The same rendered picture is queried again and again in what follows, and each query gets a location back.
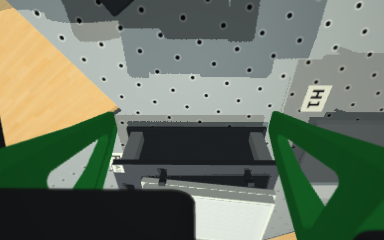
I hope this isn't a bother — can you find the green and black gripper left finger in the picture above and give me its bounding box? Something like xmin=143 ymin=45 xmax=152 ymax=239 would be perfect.
xmin=0 ymin=111 xmax=117 ymax=189

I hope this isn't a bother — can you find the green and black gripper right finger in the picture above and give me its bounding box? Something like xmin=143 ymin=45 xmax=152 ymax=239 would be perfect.
xmin=268 ymin=111 xmax=384 ymax=240

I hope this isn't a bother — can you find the grey plate hotel rack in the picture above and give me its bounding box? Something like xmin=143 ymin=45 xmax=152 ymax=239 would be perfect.
xmin=298 ymin=120 xmax=384 ymax=199

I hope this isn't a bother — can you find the grey well plate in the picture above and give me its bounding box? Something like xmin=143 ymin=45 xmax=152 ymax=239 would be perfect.
xmin=141 ymin=177 xmax=276 ymax=240

